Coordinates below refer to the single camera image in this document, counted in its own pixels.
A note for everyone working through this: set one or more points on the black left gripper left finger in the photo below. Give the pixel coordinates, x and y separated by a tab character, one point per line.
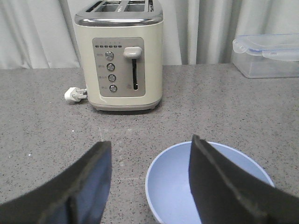
76	196

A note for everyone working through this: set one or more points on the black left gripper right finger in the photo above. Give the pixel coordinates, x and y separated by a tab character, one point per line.
224	193

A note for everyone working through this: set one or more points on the light blue bowl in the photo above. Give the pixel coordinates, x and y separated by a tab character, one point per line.
167	182

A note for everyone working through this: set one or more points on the white power plug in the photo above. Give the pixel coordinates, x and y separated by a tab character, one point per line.
74	95

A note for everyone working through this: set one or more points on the clear plastic food container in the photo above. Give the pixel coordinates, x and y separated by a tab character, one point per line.
267	55

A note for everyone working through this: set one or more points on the cream two-slot toaster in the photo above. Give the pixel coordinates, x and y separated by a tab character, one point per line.
121	49

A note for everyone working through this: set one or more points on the grey curtain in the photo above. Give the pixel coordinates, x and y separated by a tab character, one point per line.
40	33

